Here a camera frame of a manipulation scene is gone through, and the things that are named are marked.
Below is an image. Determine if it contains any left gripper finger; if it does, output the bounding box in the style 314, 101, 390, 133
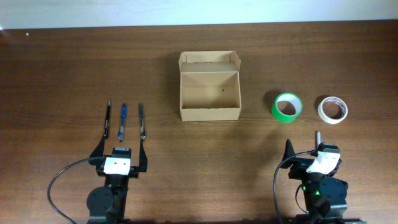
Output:
89, 136, 106, 165
138, 137, 147, 172

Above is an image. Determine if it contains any black and white marker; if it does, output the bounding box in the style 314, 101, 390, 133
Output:
315, 131, 321, 149

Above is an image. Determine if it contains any blue pen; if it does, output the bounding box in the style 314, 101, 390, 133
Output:
118, 103, 126, 142

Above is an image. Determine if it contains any black pen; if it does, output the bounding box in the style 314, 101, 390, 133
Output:
103, 101, 111, 139

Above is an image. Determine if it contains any green tape roll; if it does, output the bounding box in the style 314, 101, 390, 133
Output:
271, 92, 303, 123

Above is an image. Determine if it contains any dark grey pen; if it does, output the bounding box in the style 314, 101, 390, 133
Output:
139, 103, 146, 139

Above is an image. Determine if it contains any white masking tape roll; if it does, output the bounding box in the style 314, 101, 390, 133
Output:
317, 96, 348, 124

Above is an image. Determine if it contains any cardboard box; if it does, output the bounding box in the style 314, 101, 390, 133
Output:
178, 51, 242, 121

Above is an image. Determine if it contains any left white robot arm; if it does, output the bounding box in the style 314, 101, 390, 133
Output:
86, 136, 148, 223

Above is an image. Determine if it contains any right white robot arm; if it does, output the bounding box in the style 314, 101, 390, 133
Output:
278, 140, 348, 223

